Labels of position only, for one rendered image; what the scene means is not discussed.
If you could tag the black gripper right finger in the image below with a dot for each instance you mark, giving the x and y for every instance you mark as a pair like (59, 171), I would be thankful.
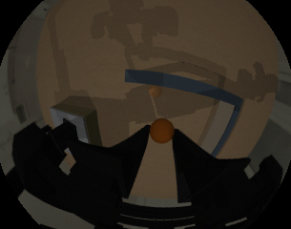
(197, 169)

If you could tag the clear low corner walls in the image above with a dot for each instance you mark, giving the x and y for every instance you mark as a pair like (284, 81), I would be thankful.
(217, 128)

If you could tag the brown ball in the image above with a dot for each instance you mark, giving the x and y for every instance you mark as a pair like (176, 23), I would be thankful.
(162, 131)

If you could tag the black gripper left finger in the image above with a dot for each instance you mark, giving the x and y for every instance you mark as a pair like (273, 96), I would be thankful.
(121, 161)

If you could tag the see-through orange ball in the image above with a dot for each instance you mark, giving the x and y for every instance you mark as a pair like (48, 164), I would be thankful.
(155, 91)

